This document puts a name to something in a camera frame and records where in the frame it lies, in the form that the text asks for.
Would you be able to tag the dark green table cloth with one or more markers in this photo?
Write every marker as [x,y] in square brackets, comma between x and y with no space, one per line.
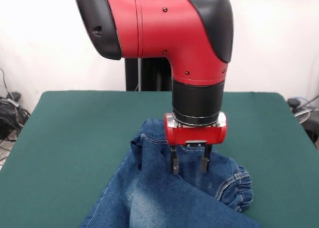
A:
[74,138]

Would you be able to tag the blue denim jeans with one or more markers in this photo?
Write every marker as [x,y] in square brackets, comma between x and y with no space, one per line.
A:
[154,195]

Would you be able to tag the black power adapter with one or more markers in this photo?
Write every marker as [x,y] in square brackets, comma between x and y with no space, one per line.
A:
[15,96]

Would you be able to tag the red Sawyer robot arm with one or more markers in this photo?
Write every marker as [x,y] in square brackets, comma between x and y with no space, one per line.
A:
[162,26]

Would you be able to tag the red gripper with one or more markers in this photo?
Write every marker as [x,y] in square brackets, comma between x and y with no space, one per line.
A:
[194,135]

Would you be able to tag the dark grey stand base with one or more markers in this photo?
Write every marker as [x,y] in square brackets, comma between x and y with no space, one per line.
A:
[312,130]

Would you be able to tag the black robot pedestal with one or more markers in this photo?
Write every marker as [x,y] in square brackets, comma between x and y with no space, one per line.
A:
[149,75]

